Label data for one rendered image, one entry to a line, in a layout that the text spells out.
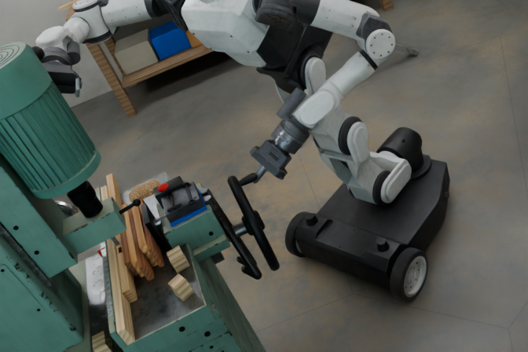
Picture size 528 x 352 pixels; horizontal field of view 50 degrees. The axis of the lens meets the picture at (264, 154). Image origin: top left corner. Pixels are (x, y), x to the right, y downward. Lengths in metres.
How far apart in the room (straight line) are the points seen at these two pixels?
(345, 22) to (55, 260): 0.92
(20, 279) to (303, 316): 1.27
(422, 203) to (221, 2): 1.25
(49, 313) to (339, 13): 1.03
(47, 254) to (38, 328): 0.20
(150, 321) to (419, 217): 1.31
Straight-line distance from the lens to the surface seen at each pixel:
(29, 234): 1.41
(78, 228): 1.45
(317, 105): 1.52
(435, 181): 2.48
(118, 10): 1.84
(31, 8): 4.79
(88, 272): 1.77
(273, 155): 1.58
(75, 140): 1.31
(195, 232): 1.47
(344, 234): 2.33
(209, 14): 1.59
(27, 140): 1.27
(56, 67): 1.52
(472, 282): 2.32
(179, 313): 1.34
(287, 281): 2.51
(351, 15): 1.49
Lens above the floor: 1.82
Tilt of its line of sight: 34 degrees down
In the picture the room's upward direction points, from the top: 24 degrees counter-clockwise
